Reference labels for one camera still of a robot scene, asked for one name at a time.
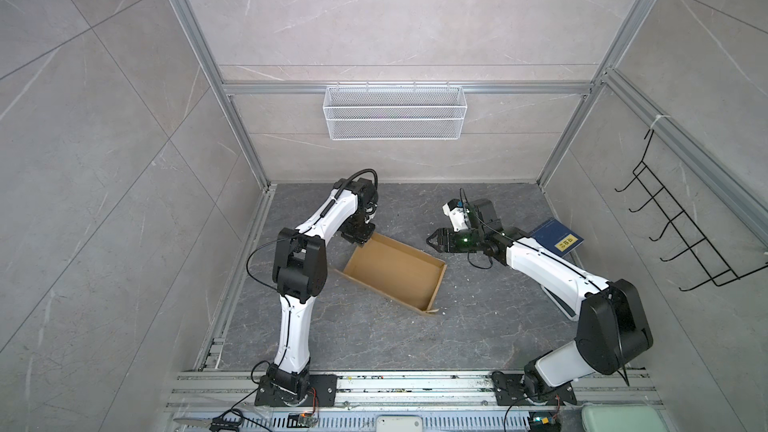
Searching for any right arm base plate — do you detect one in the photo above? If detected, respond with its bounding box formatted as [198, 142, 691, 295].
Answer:
[490, 371, 578, 406]

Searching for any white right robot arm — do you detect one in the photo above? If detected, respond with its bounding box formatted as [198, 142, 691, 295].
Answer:
[427, 197, 654, 401]

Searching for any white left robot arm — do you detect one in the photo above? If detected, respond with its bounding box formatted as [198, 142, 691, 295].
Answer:
[272, 177, 378, 377]

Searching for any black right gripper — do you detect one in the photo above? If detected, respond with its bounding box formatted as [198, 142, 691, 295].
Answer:
[426, 227, 485, 253]

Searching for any brown cardboard box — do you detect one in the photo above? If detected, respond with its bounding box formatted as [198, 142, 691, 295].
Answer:
[339, 232, 447, 315]

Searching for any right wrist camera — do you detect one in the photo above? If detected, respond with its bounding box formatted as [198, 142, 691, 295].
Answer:
[442, 199, 472, 232]

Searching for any blue book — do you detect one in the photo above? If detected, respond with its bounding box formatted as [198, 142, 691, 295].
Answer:
[531, 218, 584, 257]

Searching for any green box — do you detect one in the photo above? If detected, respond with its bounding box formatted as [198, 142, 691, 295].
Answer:
[581, 405, 668, 432]

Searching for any white wire mesh basket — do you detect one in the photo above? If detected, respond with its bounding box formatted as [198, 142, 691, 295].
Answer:
[322, 85, 468, 141]

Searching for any black wire hook rack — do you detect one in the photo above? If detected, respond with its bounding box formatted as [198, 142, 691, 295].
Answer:
[614, 129, 767, 293]

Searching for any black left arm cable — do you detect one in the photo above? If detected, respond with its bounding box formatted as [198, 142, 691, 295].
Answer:
[335, 168, 380, 205]

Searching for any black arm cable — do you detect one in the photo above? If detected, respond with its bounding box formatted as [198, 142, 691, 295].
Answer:
[458, 187, 529, 271]
[335, 168, 380, 205]

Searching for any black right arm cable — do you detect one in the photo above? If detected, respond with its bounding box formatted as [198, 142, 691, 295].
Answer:
[458, 187, 529, 271]

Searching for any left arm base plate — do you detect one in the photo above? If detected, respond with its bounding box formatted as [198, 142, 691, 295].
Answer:
[254, 374, 338, 407]

